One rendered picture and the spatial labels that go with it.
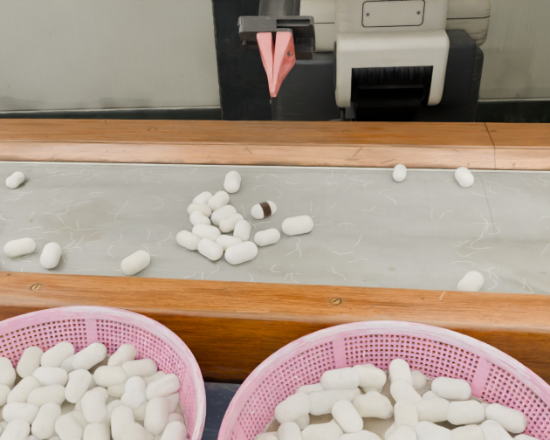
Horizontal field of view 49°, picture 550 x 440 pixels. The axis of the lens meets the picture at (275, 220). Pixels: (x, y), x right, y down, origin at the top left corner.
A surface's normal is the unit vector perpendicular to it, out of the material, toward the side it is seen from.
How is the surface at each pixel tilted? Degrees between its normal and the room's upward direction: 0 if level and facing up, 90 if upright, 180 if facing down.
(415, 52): 98
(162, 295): 0
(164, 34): 90
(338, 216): 0
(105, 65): 90
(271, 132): 0
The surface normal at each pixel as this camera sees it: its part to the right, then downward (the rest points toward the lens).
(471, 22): -0.04, 0.53
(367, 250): -0.04, -0.85
